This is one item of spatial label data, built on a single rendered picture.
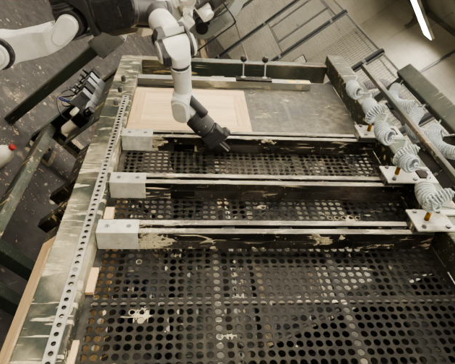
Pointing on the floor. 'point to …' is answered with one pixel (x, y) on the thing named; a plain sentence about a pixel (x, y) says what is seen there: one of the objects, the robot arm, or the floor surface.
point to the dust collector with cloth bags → (201, 28)
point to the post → (50, 85)
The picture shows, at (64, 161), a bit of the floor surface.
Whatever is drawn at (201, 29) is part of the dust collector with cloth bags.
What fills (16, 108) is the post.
